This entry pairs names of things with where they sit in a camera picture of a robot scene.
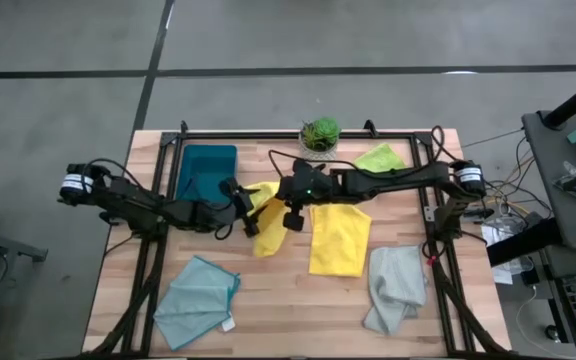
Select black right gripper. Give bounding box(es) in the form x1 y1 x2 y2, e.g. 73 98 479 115
275 158 342 207

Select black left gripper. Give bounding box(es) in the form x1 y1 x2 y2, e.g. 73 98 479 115
215 176 259 236

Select yellow microfiber towel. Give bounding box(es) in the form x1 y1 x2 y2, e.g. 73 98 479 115
308 203 373 279
244 180 292 259

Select lime green microfiber towel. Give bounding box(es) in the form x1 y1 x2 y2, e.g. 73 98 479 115
353 142 408 174

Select grey microfiber towel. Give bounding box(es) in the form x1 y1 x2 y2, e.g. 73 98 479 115
362 244 428 336

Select succulent in patterned pot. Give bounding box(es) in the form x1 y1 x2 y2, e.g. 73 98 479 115
297 116 342 162

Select teal plastic bin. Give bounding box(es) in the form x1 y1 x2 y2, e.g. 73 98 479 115
175 143 239 204

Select light blue teal-edged towel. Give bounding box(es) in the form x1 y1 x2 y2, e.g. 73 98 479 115
152 255 242 352

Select white papers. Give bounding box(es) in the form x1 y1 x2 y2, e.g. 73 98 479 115
481 222 522 286

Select black desk beam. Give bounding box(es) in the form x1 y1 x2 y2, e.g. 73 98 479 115
486 217 564 268

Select grey side desk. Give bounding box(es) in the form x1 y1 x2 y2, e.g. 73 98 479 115
520 109 576 250

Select dark grey lower desk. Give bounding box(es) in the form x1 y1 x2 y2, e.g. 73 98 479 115
540 247 576 360

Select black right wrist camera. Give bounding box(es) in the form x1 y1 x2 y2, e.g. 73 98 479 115
282 209 307 233

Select black aluminium table frame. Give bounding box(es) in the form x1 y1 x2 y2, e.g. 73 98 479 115
80 119 514 360

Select floor cable bundle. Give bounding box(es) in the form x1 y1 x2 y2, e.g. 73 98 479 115
460 127 544 226

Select white floor cable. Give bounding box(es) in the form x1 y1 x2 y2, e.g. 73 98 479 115
515 284 576 360

